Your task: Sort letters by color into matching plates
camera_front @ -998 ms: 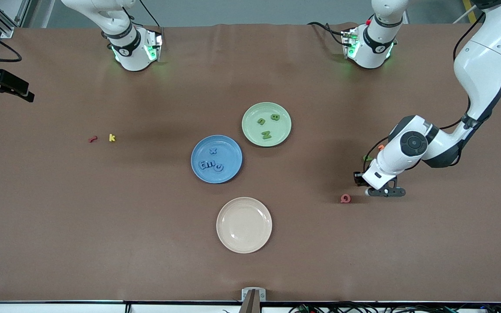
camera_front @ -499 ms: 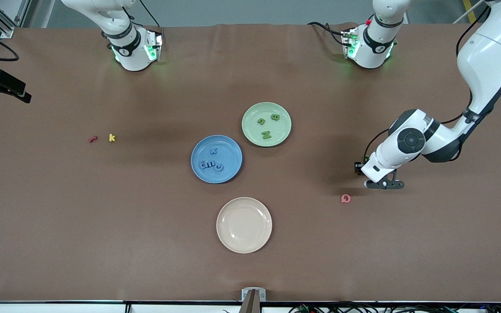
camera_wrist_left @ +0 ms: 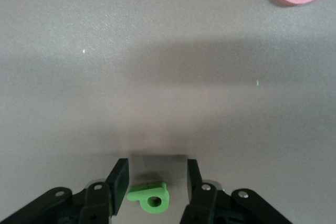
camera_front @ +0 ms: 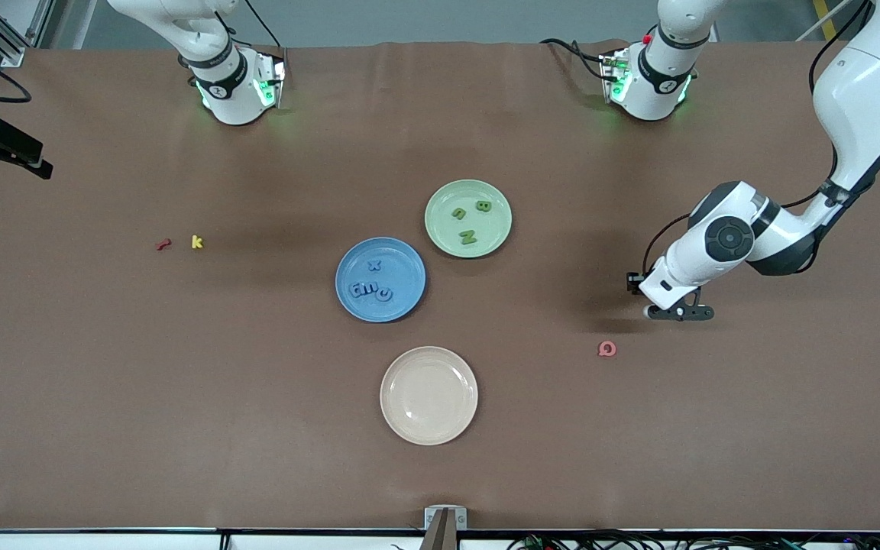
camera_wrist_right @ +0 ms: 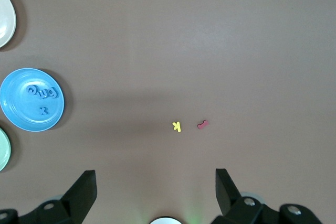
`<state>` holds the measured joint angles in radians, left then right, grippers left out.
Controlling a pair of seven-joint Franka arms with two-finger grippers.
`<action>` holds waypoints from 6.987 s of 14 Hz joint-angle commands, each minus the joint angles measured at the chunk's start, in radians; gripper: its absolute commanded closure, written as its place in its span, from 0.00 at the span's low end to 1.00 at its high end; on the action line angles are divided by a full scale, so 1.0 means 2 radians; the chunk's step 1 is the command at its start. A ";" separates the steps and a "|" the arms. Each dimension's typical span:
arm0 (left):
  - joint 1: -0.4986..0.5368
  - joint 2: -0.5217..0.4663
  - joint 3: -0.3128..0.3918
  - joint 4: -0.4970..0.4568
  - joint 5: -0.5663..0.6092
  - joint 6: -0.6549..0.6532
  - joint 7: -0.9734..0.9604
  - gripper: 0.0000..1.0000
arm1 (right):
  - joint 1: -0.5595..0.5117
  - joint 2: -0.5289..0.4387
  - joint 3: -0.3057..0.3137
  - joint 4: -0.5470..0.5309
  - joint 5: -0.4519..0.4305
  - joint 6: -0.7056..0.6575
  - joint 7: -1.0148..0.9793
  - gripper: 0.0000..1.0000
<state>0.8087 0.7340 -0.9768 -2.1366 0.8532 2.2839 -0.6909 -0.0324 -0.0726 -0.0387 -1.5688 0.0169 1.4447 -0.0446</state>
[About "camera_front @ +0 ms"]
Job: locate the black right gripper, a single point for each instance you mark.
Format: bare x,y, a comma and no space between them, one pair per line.
3,143

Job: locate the green letter N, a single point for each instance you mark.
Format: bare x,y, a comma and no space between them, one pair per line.
468,237
455,213

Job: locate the blue letter c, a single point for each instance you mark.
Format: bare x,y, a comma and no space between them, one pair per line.
384,301

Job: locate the blue letter x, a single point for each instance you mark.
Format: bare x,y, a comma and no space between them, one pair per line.
373,265

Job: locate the blue letter m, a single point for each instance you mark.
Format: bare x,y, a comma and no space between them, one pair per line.
370,288

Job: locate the blue letter g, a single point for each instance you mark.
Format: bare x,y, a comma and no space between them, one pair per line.
353,291

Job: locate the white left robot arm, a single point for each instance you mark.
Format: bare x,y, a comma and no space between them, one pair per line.
860,92

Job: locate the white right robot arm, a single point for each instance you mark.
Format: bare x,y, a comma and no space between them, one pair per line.
234,99

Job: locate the pink letter Q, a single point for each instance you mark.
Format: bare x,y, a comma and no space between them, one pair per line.
601,349

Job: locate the green plate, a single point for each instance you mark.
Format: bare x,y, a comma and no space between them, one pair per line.
448,237

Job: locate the red letter r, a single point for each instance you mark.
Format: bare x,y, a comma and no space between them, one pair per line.
162,245

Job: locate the beige plate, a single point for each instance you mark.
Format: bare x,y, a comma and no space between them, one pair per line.
428,396

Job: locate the blue plate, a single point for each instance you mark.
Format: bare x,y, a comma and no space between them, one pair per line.
402,309

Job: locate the brown table cover sheet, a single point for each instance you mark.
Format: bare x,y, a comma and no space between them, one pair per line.
104,458

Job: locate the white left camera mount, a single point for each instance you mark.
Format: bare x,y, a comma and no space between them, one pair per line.
669,284

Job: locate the aluminium frame profile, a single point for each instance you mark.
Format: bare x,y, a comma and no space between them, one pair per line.
12,57

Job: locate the grey camera pole bracket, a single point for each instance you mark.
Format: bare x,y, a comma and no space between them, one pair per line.
445,527

